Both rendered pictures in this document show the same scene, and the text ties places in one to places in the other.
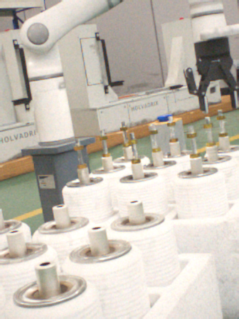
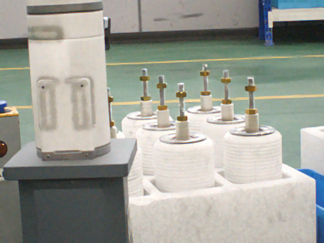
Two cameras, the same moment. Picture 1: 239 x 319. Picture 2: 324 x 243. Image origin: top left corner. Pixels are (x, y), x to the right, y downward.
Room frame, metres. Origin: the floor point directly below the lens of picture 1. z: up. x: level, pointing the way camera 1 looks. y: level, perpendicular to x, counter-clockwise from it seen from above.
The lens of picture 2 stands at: (2.07, 0.95, 0.50)
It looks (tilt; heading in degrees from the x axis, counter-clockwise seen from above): 8 degrees down; 230
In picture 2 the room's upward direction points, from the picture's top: 3 degrees counter-clockwise
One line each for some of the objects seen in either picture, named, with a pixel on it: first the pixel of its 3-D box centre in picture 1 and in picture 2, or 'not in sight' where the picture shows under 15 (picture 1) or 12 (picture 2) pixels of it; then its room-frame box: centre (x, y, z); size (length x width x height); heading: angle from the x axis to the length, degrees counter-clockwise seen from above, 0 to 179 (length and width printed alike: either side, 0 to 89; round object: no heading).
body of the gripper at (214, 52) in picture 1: (213, 58); not in sight; (1.28, -0.23, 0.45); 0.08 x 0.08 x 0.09
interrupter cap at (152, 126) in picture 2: (158, 165); (163, 126); (1.22, -0.08, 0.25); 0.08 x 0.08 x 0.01
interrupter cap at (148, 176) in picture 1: (139, 178); (227, 119); (1.11, -0.03, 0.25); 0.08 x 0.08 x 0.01
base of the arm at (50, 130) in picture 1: (52, 111); (69, 82); (1.56, 0.16, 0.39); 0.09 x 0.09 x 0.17; 48
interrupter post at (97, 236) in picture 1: (98, 241); not in sight; (0.67, 0.04, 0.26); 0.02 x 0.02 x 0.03
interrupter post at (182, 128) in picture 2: (107, 164); (182, 130); (1.27, 0.03, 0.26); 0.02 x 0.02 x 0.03
